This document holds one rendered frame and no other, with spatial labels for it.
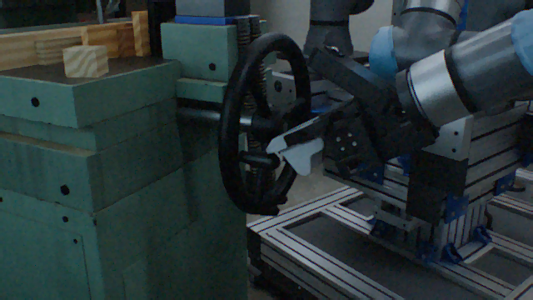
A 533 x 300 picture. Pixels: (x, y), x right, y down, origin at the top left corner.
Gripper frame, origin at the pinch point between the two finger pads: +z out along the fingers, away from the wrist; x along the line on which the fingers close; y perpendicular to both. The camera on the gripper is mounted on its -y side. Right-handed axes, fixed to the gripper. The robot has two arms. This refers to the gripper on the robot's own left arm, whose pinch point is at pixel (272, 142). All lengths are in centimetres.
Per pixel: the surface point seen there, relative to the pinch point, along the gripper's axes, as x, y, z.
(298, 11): 362, -73, 138
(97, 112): -7.5, -14.5, 18.9
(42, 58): -2.4, -27.3, 30.0
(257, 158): -1.0, 1.0, 2.6
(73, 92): -11.1, -17.5, 17.2
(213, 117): 9.7, -7.2, 14.2
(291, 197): 144, 40, 94
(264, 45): 7.0, -12.6, -1.6
